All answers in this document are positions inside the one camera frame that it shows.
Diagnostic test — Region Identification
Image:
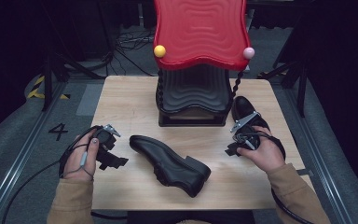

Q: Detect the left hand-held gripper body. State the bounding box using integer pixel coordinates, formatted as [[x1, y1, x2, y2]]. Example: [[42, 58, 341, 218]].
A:
[[90, 123, 122, 160]]

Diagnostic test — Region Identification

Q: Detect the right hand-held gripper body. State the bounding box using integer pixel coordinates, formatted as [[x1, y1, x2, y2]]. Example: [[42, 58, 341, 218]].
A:
[[229, 110, 262, 151]]

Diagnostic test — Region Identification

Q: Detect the red and black shoe rack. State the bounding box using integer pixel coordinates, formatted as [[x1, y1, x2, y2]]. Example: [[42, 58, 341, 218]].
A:
[[153, 0, 256, 128]]

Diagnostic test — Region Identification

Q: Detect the person's right hand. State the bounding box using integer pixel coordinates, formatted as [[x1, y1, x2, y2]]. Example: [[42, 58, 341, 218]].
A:
[[236, 125, 286, 175]]

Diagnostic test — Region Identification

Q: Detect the person's left hand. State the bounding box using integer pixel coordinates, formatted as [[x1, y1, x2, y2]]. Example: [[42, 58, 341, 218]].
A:
[[62, 128, 101, 183]]

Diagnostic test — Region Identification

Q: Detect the grey table edge clip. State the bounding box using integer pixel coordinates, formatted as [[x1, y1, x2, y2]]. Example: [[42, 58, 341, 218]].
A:
[[296, 168, 314, 177]]

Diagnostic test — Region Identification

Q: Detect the black metal stand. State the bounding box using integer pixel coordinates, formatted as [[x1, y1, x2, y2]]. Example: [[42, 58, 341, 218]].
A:
[[256, 18, 312, 119]]

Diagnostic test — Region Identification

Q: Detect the person's tan sweater front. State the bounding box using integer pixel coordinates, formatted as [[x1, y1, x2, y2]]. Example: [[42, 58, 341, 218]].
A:
[[174, 218, 213, 224]]

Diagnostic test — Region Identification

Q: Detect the black tripod stand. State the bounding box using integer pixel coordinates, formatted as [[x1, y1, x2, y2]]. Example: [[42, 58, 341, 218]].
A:
[[41, 0, 107, 112]]

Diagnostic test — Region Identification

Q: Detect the yellow and black hazard tape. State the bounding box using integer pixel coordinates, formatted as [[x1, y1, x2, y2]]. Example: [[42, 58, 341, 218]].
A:
[[26, 75, 71, 101]]

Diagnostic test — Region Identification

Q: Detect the thin grey cord with plug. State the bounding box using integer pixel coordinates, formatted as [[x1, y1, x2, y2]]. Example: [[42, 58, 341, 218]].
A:
[[60, 150, 95, 181]]

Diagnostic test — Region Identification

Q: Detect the thick black right gripper cable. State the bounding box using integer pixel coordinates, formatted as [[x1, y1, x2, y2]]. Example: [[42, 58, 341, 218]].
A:
[[269, 186, 316, 224]]

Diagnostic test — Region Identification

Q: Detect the metal floor rail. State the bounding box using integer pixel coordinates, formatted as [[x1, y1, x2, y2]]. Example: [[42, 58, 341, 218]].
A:
[[0, 81, 68, 224], [282, 83, 357, 224]]

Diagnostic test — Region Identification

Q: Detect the bundle of floor cables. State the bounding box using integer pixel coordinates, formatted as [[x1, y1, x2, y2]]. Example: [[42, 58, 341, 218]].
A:
[[105, 27, 157, 77]]

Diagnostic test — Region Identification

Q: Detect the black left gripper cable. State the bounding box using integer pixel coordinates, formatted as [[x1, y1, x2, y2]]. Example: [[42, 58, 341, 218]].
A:
[[1, 125, 103, 224]]

